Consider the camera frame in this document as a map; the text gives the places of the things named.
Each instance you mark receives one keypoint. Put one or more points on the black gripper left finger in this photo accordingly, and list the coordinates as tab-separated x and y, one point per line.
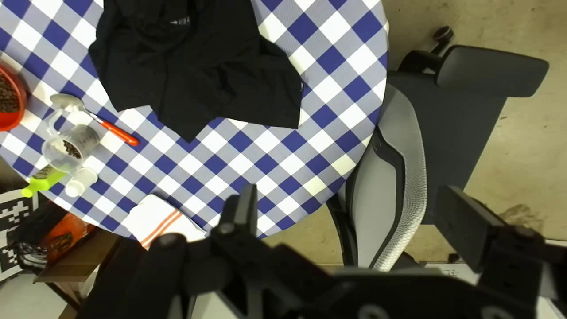
241	214

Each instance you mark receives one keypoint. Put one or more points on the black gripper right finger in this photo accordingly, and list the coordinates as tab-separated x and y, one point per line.
478	232

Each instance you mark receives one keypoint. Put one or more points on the black shirt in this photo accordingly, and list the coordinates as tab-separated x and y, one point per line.
195	65

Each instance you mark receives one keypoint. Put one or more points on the grey office chair black armrests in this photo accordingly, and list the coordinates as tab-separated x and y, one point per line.
390	196

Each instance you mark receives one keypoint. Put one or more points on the blue white checkered tablecloth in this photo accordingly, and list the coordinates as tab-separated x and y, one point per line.
266	161

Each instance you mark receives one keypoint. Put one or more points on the white towel red stripes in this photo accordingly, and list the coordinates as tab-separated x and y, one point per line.
152	219

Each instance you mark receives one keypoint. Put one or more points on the red pen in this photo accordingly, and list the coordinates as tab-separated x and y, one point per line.
120	136

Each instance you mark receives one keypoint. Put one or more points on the cardboard box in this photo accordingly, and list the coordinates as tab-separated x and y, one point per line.
76	267

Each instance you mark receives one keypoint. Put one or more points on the orange packet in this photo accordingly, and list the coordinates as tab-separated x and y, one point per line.
67	233

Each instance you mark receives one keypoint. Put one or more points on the green bottle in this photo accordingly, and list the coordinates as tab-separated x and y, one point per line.
40	182

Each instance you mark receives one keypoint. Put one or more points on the small clear white bottle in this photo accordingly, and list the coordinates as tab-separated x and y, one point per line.
65	104

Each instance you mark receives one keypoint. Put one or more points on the black white tag sheet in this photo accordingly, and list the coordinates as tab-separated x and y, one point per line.
14	232

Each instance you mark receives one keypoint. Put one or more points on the red bowl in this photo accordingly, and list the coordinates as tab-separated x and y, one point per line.
9	113

